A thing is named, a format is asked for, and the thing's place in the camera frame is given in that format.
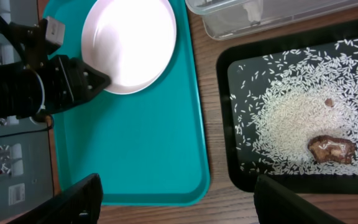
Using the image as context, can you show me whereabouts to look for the clear plastic bin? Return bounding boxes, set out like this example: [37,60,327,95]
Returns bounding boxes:
[185,0,358,40]

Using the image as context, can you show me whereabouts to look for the black flat tray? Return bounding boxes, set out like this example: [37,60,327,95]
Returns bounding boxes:
[216,19,358,194]

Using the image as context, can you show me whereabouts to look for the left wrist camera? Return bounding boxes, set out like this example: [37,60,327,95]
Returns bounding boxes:
[45,16,65,47]

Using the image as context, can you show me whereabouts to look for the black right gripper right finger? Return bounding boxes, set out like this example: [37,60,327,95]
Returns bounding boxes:
[254,175,343,224]

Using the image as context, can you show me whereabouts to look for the spilled rice grains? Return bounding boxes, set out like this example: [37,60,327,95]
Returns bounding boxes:
[227,38,358,175]

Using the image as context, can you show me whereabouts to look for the teal plastic tray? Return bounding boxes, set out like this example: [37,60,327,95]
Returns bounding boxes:
[53,1,210,206]

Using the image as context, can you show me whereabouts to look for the dark brown food lump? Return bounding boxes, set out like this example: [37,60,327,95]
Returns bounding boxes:
[308,135,356,164]

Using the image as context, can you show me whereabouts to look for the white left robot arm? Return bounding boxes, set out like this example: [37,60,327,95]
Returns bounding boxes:
[0,16,111,119]

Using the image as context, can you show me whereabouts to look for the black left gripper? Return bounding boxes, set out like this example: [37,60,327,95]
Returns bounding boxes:
[37,55,111,114]

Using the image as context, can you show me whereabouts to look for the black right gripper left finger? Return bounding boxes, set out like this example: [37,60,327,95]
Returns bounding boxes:
[11,173,103,224]

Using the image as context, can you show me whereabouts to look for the white round plate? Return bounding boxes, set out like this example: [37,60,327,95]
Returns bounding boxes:
[81,0,177,95]

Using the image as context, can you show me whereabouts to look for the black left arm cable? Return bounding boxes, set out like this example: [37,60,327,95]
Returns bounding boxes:
[0,113,55,200]

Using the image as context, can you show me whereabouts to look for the grey dishwasher rack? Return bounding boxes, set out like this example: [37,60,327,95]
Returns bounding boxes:
[0,0,55,224]

